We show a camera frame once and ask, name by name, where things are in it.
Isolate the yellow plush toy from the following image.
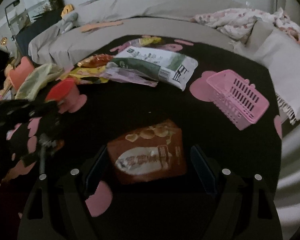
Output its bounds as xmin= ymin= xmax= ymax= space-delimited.
xmin=61 ymin=4 xmax=74 ymax=18

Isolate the brown chip bag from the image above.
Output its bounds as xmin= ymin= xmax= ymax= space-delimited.
xmin=107 ymin=120 xmax=186 ymax=184

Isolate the pale purple wrapper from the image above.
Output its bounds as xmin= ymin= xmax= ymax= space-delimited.
xmin=98 ymin=67 xmax=158 ymax=87

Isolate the orange flat strip on sofa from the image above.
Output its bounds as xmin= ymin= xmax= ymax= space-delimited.
xmin=80 ymin=21 xmax=123 ymax=33

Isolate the red plastic kids chair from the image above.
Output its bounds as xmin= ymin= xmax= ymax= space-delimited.
xmin=9 ymin=56 xmax=34 ymax=91

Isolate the pink floral blanket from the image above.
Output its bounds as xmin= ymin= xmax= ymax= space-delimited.
xmin=190 ymin=8 xmax=300 ymax=45

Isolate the glass fish tank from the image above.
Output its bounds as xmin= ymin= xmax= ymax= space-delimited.
xmin=4 ymin=0 xmax=64 ymax=36

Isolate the black pink patterned tablecloth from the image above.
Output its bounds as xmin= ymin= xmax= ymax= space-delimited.
xmin=0 ymin=43 xmax=281 ymax=239

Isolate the grey covered sofa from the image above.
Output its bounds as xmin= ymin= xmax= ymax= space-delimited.
xmin=27 ymin=0 xmax=263 ymax=67

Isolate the grey plush toy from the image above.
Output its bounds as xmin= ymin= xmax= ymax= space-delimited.
xmin=58 ymin=12 xmax=78 ymax=34

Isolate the purple yellow snack wrapper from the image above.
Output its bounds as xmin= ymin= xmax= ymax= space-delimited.
xmin=136 ymin=36 xmax=162 ymax=47

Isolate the yellow snack bag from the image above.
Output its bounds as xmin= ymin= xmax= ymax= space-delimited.
xmin=66 ymin=65 xmax=108 ymax=85

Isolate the white fringed throw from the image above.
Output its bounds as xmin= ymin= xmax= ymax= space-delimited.
xmin=246 ymin=21 xmax=300 ymax=124

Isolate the pink plastic basket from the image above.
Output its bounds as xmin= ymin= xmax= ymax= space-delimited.
xmin=206 ymin=69 xmax=269 ymax=131

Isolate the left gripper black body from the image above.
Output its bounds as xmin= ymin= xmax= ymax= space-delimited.
xmin=0 ymin=100 xmax=63 ymax=181

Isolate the dark blue cabinet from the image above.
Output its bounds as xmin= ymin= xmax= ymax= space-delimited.
xmin=15 ymin=8 xmax=63 ymax=57

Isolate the grey curtain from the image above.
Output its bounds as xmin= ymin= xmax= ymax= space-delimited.
xmin=275 ymin=0 xmax=300 ymax=239

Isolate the white green snack bag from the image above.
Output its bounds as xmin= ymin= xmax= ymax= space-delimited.
xmin=107 ymin=46 xmax=198 ymax=90

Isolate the red paper piece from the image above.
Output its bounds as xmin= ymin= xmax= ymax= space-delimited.
xmin=45 ymin=78 xmax=76 ymax=102

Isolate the red orange chip bag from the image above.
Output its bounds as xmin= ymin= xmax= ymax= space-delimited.
xmin=77 ymin=54 xmax=113 ymax=68

